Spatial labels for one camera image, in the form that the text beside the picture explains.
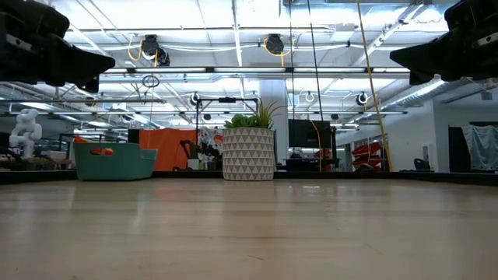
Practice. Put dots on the grey hanging cloth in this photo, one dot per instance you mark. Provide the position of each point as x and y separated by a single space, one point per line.
480 145

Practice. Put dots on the black display screen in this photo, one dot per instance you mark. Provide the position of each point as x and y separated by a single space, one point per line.
309 134

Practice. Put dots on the black office chair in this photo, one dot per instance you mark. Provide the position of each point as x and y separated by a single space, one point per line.
422 165

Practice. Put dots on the red stacked chairs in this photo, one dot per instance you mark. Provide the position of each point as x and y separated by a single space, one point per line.
367 151

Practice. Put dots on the black metal table frame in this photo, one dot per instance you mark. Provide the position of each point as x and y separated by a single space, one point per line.
350 177

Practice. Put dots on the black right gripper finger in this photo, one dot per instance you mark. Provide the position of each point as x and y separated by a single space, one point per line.
417 78
428 56

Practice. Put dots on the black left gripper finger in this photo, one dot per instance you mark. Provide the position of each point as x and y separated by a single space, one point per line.
81 81
81 60

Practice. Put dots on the teal plastic bin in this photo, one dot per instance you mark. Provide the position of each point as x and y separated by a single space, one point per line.
116 167

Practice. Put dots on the potted succulent in patterned pot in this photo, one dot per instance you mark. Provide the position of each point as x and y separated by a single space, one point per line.
249 155

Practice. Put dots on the white robot figure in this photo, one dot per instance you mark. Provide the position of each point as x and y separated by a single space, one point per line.
25 130

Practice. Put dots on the white building column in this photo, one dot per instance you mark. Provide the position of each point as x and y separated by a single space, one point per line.
272 93

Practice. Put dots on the black desk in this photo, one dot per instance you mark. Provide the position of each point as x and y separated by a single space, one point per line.
307 163

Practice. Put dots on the colourful patterned board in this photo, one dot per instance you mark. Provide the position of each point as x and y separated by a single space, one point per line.
212 140

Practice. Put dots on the silver ventilation duct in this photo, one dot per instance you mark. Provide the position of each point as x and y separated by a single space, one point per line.
428 93

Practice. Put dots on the long ceiling light bar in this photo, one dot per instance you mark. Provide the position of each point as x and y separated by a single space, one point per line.
249 70

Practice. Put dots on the black metal stand frame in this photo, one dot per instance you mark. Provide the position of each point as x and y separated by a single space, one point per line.
227 100

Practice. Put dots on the orange partition panel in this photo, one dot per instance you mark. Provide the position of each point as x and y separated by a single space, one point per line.
167 148

